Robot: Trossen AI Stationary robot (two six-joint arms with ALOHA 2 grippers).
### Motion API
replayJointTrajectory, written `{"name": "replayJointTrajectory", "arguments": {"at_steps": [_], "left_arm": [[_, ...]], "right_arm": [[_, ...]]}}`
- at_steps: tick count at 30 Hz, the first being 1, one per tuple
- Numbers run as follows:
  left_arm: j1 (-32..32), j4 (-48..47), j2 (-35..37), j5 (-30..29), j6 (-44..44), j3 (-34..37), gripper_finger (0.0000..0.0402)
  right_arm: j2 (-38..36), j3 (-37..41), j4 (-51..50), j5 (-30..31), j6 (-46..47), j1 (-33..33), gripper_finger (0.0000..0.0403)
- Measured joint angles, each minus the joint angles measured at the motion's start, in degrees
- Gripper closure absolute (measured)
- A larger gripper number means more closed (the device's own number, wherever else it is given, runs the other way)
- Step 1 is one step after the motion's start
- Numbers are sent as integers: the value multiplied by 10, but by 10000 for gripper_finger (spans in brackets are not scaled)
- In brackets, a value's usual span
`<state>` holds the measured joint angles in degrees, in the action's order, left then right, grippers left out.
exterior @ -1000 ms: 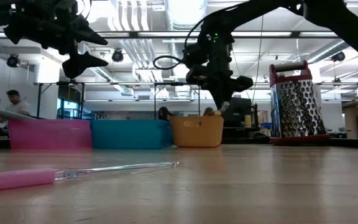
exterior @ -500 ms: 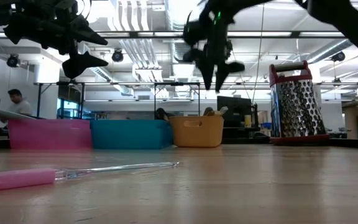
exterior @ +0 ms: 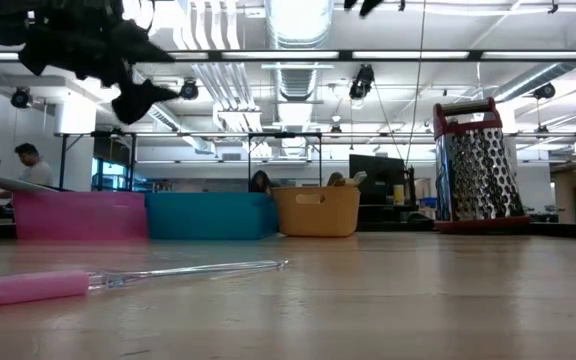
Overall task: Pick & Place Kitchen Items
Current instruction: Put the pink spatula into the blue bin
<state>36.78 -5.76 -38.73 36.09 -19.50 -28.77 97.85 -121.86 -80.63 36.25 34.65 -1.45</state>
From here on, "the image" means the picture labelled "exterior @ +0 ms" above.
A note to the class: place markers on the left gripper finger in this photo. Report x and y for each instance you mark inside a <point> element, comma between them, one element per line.
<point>140,47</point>
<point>135,100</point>

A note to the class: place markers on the black frame bar with lights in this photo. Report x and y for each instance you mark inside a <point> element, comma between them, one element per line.
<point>345,55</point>

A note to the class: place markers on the black ceiling spotlight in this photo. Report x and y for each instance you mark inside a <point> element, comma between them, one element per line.
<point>189,89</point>
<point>544,91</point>
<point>20,97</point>

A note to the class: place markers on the black hanging camera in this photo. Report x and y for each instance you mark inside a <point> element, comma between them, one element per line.
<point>362,82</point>

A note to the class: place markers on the copper utensil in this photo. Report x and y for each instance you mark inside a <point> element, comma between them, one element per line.
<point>335,180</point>

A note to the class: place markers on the black computer monitor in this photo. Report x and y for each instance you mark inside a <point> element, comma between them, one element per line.
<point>375,175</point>

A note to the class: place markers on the black metal table frame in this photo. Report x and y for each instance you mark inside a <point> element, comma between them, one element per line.
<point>63,160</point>
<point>285,135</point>

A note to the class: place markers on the black table edge rail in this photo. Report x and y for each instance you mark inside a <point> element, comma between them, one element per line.
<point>568,231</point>

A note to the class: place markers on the yellow cup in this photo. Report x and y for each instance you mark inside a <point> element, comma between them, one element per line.
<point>399,194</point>

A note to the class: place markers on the yellow plastic bin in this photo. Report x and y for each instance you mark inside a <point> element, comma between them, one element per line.
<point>315,220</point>

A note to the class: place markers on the blue plastic bin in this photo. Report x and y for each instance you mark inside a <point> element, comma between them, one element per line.
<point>208,215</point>

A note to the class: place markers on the pink plastic bin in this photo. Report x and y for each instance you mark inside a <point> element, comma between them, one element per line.
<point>78,215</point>

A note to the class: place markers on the person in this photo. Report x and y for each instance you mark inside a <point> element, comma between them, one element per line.
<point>35,172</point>
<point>260,182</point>

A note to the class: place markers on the silver ventilation duct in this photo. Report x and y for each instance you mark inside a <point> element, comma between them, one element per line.
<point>298,25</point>

